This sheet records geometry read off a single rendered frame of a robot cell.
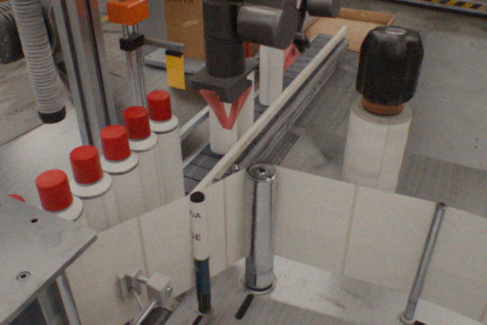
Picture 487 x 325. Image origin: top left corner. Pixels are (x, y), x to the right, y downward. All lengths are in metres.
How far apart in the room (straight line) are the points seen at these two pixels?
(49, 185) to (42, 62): 0.17
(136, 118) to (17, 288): 0.33
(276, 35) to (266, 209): 0.21
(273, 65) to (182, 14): 0.42
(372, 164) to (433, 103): 0.59
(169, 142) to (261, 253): 0.21
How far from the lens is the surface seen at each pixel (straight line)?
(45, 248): 0.37
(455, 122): 1.21
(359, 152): 0.70
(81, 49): 0.73
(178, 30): 1.37
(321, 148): 0.93
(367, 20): 1.80
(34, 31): 0.61
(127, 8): 0.69
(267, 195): 0.54
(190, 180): 0.84
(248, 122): 0.91
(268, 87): 1.03
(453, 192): 0.88
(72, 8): 0.71
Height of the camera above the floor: 1.39
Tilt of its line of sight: 33 degrees down
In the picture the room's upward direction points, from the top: straight up
